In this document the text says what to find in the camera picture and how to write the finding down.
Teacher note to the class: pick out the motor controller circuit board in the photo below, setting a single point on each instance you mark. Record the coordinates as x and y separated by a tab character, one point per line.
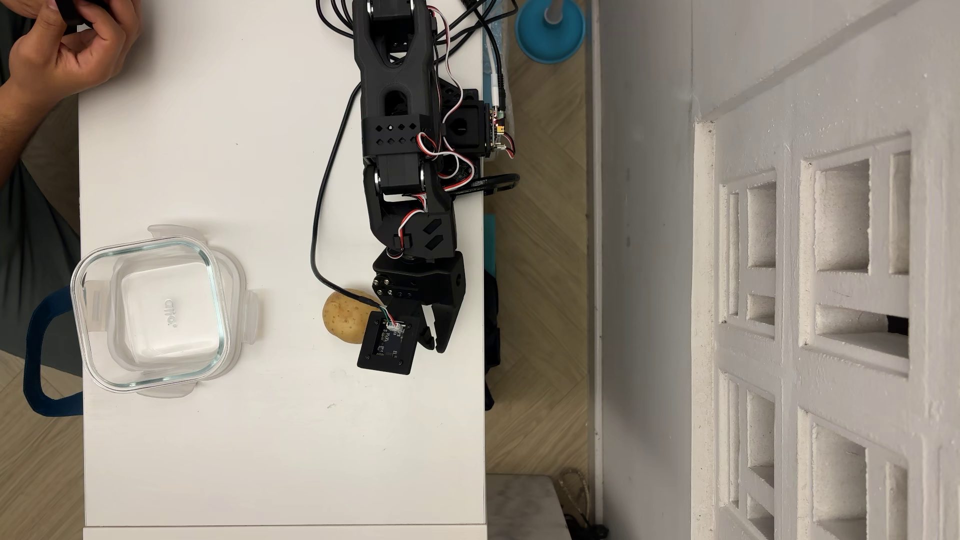
499	131

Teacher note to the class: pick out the small grey side table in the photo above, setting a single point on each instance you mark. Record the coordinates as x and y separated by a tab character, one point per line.
525	510

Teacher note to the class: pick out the brown potato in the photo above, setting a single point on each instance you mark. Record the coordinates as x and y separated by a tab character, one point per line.
342	316

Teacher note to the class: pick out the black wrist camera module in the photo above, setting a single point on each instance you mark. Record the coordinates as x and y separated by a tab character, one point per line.
386	345

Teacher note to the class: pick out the person's bare forearm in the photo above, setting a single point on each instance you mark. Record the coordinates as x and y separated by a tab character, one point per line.
13	127

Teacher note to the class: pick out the white lattice crate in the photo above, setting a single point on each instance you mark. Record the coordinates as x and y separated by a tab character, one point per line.
825	315

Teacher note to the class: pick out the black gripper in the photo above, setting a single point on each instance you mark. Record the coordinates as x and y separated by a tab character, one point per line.
434	280

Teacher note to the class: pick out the person's bare hand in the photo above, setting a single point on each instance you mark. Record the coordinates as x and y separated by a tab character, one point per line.
67	52

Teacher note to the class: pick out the clear glass food container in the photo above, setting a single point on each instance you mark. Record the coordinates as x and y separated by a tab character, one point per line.
150	315

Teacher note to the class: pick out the teal round stand base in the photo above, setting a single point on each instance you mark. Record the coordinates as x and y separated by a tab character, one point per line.
549	37

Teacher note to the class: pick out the black handheld controller grip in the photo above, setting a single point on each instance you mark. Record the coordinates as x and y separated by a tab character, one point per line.
73	9

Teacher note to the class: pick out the black object under table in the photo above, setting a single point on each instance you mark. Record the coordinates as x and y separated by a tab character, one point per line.
491	337

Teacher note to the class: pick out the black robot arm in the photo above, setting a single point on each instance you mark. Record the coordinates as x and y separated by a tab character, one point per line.
394	135

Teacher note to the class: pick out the black table clamp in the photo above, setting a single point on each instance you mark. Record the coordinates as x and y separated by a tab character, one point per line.
491	183

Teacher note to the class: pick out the dark grey shirt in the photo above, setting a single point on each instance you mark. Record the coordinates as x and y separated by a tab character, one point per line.
37	262

